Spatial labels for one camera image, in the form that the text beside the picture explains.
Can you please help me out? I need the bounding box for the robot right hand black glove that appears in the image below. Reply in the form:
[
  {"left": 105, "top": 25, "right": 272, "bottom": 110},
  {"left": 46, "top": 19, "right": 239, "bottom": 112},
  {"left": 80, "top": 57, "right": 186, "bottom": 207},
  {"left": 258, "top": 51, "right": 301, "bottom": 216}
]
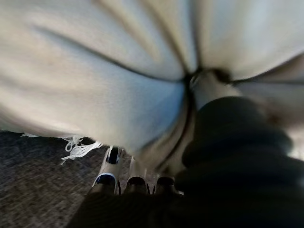
[{"left": 66, "top": 68, "right": 304, "bottom": 228}]

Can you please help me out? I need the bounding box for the white fringed cushion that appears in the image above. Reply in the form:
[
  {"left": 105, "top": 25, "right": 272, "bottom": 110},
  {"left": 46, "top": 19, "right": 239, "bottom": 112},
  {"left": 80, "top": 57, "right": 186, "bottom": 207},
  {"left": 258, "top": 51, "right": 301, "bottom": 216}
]
[{"left": 0, "top": 0, "right": 304, "bottom": 168}]

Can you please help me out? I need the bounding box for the grey fabric tub armchair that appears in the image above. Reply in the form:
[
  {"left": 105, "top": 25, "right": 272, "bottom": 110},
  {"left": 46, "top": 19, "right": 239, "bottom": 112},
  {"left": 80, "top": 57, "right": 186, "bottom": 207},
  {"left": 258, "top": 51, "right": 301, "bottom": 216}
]
[{"left": 0, "top": 129, "right": 133, "bottom": 228}]

